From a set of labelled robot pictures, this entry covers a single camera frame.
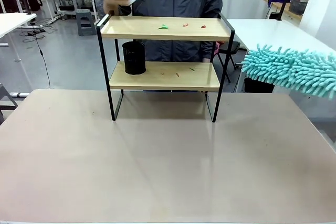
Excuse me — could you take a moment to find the two-tier wooden shelf black frame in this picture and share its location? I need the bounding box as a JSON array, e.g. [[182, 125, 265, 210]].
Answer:
[[96, 12, 235, 123]]

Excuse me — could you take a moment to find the black mesh pen cup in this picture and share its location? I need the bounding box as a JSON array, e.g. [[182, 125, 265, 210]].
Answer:
[[122, 41, 147, 76]]

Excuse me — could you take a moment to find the teal chenille duster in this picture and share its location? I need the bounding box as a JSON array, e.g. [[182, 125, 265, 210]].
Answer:
[[240, 45, 336, 101]]

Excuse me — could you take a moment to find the grey plastic step stool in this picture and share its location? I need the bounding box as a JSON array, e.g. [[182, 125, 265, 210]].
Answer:
[[76, 9, 98, 37]]

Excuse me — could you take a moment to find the black backpack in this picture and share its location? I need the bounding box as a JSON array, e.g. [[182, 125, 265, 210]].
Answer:
[[26, 0, 43, 12]]

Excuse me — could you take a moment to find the white table with round edge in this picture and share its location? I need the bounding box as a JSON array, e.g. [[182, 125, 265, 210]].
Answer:
[[0, 13, 37, 62]]

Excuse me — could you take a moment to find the black folding chair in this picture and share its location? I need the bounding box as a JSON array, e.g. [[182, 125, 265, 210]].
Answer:
[[216, 41, 241, 83]]

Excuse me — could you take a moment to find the large white table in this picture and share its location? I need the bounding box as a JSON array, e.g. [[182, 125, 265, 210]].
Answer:
[[226, 18, 336, 93]]

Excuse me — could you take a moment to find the black bin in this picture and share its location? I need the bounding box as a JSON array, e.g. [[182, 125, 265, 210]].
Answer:
[[244, 77, 275, 93]]

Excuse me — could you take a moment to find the black floor cable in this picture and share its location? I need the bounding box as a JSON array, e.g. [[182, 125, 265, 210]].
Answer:
[[22, 23, 52, 90]]

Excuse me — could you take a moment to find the dark grey metal frame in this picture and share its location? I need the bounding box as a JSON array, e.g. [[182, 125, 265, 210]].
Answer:
[[0, 83, 19, 125]]

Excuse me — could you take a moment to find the grey wire basket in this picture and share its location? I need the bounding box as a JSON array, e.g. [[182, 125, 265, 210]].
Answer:
[[289, 0, 308, 15]]

